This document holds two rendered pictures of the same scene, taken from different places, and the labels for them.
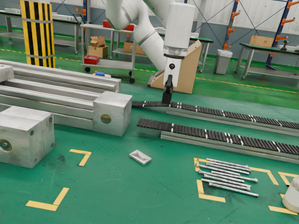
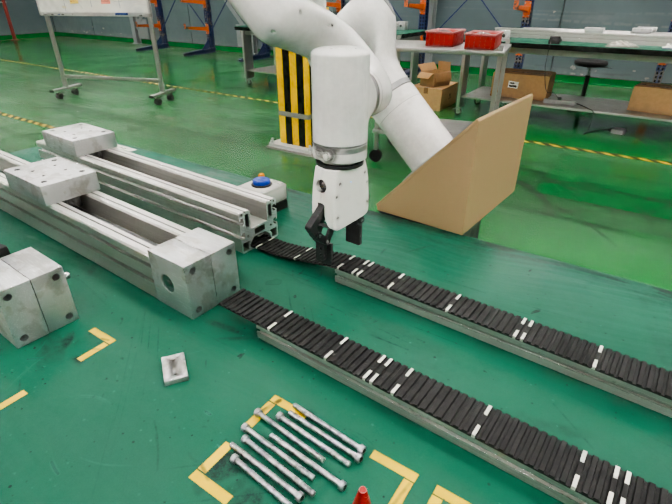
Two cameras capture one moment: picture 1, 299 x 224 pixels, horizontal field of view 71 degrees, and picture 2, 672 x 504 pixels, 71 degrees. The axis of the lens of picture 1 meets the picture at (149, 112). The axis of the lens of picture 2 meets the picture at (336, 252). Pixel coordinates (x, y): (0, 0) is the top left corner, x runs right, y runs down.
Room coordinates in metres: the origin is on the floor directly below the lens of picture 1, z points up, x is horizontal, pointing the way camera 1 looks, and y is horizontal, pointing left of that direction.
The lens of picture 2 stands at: (0.14, -0.42, 1.23)
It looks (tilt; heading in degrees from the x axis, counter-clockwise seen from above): 29 degrees down; 31
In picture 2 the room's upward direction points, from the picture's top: straight up
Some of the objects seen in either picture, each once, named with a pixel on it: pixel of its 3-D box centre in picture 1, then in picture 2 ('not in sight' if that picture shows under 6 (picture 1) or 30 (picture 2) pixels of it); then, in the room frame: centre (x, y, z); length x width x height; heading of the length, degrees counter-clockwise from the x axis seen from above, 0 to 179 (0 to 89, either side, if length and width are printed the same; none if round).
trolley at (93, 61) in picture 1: (107, 49); (433, 95); (3.79, 0.88, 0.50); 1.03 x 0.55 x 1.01; 99
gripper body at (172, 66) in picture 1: (171, 68); (339, 187); (0.76, -0.06, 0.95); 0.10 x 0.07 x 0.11; 174
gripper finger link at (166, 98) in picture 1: (167, 96); (319, 247); (0.70, -0.05, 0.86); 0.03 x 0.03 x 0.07; 84
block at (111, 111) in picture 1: (114, 111); (201, 268); (0.59, 0.11, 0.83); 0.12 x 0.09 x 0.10; 174
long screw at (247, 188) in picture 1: (224, 184); (264, 469); (0.38, -0.19, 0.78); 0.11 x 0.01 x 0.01; 83
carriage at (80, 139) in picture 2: not in sight; (81, 143); (0.84, 0.78, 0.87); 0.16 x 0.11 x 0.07; 84
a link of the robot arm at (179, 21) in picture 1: (179, 25); (341, 95); (0.76, -0.06, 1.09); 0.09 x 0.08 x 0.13; 178
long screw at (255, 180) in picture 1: (234, 176); (305, 459); (0.41, -0.22, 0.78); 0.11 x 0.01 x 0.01; 83
